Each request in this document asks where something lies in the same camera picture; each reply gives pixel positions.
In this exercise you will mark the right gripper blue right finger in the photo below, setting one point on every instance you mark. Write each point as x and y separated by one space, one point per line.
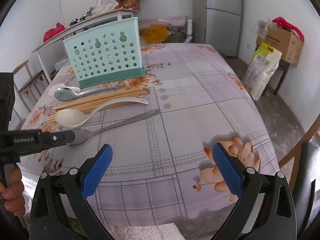
276 218

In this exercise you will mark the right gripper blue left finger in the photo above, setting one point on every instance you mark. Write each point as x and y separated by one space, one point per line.
48 218

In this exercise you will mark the white plastic ladle spoon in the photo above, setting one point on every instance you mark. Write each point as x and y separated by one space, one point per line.
73 118

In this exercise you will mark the long metal spoon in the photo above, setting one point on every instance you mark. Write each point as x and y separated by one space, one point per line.
83 136

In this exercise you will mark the wooden chopstick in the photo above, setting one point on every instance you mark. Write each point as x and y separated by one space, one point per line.
50 119
95 98
89 107

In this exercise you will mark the person's left hand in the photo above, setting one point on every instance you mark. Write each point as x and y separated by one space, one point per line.
13 195

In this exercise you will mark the wooden chair dark seat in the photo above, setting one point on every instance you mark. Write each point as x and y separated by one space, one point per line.
31 82

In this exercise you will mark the wooden chair at right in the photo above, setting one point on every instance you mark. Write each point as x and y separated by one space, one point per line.
301 206

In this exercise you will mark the white ceramic spoon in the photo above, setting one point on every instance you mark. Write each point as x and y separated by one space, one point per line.
62 86

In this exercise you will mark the white towel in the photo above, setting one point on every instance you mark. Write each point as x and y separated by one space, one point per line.
161 232

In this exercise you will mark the floral plaid tablecloth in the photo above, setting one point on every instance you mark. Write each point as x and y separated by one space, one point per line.
161 169

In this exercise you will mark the red plastic bag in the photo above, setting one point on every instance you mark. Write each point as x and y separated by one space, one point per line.
53 31

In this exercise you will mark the mint green utensil holder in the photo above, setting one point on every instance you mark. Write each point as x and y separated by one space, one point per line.
106 53

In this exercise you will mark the white rice bag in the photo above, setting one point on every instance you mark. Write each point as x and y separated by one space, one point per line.
264 63

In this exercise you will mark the cardboard box on stool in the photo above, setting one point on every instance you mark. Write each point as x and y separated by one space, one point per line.
287 43

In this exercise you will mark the white side table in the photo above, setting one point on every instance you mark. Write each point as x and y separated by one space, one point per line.
100 19

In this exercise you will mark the yellow plastic bag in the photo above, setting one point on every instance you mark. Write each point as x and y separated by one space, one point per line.
154 34

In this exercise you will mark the red bag on box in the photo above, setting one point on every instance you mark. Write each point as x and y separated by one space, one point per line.
280 21

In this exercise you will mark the silver refrigerator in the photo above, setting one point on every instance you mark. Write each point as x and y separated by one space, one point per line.
217 22

